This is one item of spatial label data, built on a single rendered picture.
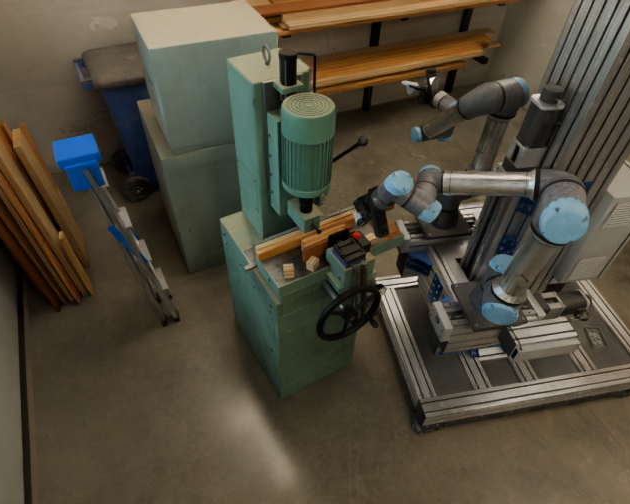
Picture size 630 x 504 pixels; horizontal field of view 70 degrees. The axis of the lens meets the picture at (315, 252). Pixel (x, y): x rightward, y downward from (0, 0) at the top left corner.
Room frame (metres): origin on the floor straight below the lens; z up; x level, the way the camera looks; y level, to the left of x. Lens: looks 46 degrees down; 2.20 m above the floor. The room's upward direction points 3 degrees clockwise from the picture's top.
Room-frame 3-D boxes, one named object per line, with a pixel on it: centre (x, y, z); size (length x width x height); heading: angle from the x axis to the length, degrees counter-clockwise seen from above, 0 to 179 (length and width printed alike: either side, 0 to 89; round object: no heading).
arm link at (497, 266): (1.10, -0.69, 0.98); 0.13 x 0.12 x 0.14; 162
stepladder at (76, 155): (1.56, 0.94, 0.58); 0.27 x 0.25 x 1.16; 120
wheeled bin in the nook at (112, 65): (2.86, 1.26, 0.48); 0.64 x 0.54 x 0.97; 120
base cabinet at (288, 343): (1.41, 0.11, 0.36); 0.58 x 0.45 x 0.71; 33
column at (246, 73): (1.56, 0.20, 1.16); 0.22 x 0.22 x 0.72; 33
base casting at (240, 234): (1.42, 0.11, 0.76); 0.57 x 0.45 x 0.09; 33
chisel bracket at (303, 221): (1.33, 0.05, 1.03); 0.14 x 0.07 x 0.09; 33
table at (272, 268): (1.27, -0.09, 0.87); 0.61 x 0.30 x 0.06; 123
